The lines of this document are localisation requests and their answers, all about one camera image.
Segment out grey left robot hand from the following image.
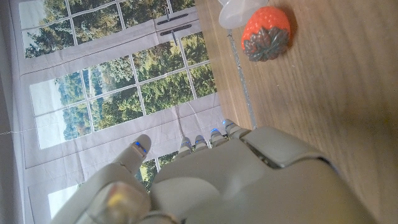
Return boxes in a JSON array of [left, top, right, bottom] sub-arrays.
[[49, 118, 379, 224]]

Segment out large clear plastic syringe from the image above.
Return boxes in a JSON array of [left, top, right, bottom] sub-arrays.
[[217, 0, 269, 30]]

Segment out grey tape outline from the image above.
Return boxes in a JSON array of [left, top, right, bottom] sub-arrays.
[[226, 29, 258, 130]]

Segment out red toy strawberry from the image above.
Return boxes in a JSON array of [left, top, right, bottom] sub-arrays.
[[241, 6, 292, 62]]

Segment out printed window forest backdrop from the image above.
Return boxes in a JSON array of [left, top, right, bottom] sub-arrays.
[[9, 0, 259, 224]]

